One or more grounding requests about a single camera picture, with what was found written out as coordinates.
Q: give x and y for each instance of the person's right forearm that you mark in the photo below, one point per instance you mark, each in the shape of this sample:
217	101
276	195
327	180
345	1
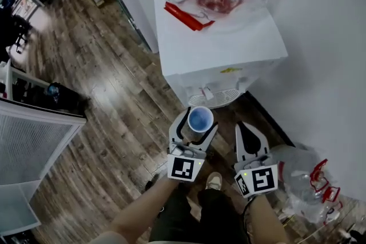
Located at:
266	223

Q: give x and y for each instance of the person's right beige shoe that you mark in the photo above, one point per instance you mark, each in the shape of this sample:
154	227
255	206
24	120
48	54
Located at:
214	180

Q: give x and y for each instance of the white framed glass partition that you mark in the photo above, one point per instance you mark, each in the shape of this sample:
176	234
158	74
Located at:
31	151

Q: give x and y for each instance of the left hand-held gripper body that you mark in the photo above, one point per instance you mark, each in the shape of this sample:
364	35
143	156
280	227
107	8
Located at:
183	167

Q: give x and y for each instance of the black bag on floor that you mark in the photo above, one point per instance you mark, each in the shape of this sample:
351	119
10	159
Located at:
65	98

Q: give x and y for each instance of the person's left forearm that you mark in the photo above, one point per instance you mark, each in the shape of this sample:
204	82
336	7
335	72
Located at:
140	211

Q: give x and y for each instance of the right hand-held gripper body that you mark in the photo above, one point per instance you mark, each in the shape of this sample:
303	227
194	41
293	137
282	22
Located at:
261	180

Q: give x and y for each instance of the person's black trousers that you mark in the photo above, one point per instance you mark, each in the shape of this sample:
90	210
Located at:
220	217

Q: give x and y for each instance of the white water dispenser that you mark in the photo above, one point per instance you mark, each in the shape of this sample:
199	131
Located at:
211	54

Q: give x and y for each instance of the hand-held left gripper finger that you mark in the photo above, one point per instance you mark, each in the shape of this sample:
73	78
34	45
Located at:
207	141
175	131

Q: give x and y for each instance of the frosted glass door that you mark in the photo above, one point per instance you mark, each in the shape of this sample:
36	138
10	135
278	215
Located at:
120	0

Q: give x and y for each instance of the white paper cup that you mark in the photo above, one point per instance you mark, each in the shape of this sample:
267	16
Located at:
200	120

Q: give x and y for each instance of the red plastic seal strip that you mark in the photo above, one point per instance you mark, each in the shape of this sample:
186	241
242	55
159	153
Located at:
186	17

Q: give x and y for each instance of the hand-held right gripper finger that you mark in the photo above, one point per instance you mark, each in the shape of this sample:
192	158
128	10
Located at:
257	143
240	148

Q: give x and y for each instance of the white shelf frame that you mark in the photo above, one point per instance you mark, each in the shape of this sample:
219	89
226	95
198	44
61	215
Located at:
17	77

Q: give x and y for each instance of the person's beige shirt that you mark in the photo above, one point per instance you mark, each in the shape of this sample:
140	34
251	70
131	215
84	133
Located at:
120	238

